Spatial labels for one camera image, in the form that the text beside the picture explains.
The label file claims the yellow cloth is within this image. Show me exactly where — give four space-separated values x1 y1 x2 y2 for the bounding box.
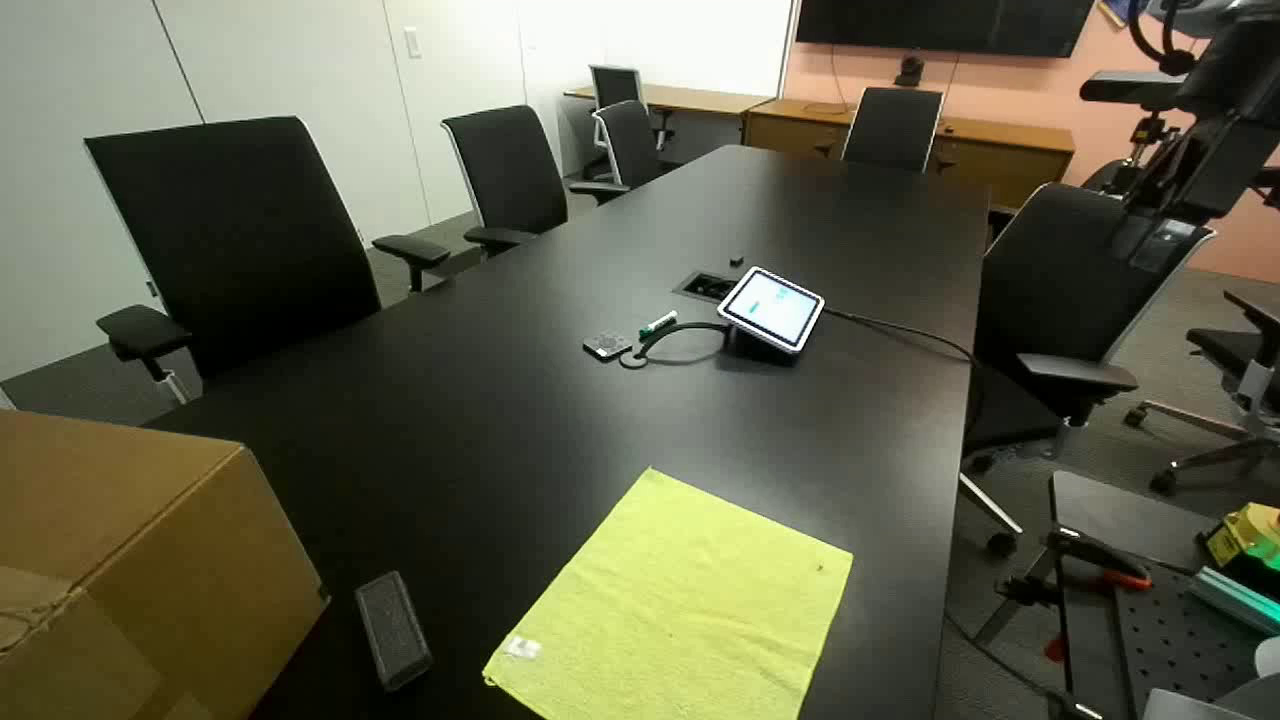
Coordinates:
479 465 855 720

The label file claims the tablet on black stand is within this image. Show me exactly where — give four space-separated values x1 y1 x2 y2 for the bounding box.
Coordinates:
714 264 831 368

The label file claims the black office chair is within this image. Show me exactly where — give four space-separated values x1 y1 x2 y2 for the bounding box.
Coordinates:
439 102 577 261
80 113 458 410
955 181 1165 557
588 62 650 113
1147 282 1280 502
570 96 681 209
837 85 947 176

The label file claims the light wooden desk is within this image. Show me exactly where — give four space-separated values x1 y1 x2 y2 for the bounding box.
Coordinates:
560 85 774 152

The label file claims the black rectangular eraser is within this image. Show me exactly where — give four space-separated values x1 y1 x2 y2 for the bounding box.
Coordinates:
354 570 438 698

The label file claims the brown cardboard box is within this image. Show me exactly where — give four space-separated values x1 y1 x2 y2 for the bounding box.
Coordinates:
0 410 332 720

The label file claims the yellow green box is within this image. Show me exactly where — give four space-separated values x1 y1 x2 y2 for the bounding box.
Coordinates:
1199 502 1280 579

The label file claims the teal green object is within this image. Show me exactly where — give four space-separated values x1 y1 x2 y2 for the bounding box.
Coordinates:
1190 564 1280 638

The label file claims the black looped cable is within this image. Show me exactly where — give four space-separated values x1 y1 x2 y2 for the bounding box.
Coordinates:
617 308 736 377

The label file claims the table cable port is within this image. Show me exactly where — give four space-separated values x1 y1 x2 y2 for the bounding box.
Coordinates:
681 267 740 299

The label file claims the black tablet power cable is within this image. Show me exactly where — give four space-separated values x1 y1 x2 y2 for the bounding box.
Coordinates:
822 308 980 368

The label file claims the black wall television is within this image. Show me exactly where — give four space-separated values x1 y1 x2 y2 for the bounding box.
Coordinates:
791 0 1100 62

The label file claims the red handled tool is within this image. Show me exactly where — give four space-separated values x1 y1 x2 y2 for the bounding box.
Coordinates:
1044 523 1160 601

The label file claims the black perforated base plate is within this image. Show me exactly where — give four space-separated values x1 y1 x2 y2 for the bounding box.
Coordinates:
1050 468 1280 720

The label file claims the black camera rig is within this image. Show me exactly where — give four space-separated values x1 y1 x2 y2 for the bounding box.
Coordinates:
1075 0 1280 232

